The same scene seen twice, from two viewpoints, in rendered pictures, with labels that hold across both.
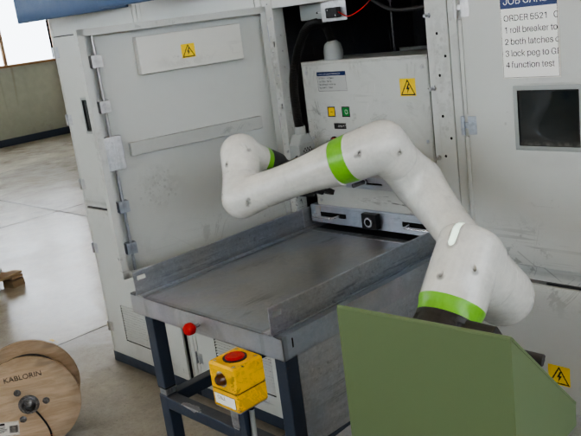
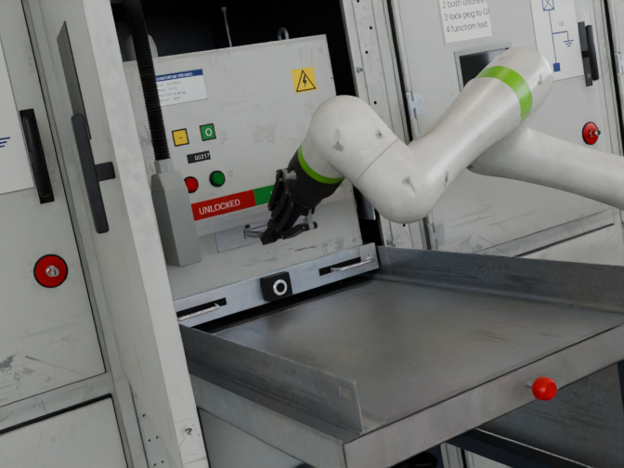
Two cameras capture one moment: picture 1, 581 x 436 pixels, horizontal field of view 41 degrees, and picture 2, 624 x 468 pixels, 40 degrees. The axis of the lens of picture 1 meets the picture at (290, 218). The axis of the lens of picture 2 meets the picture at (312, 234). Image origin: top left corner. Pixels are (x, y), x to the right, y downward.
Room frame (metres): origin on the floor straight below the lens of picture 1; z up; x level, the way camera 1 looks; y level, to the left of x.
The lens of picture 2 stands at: (1.85, 1.44, 1.25)
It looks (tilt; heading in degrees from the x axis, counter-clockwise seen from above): 9 degrees down; 283
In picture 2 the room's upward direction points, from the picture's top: 10 degrees counter-clockwise
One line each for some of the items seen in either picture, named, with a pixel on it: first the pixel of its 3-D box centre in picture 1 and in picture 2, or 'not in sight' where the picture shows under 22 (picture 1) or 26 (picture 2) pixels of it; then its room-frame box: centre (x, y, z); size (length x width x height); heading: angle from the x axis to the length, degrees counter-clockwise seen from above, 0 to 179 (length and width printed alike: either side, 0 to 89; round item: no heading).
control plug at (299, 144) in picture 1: (304, 160); (174, 217); (2.44, -0.07, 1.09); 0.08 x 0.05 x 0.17; 133
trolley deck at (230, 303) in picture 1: (292, 281); (384, 346); (2.08, 0.02, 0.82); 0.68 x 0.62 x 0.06; 133
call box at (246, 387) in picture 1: (238, 379); not in sight; (1.44, 0.15, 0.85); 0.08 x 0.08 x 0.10; 43
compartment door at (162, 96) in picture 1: (193, 138); (92, 175); (2.42, 0.27, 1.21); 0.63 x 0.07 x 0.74; 121
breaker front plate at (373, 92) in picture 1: (367, 139); (249, 167); (2.34, -0.26, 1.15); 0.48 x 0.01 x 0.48; 43
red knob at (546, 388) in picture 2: (192, 327); (539, 387); (1.83, 0.28, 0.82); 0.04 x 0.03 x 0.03; 133
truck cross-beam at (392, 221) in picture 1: (378, 218); (268, 285); (2.35, -0.27, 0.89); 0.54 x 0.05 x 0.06; 43
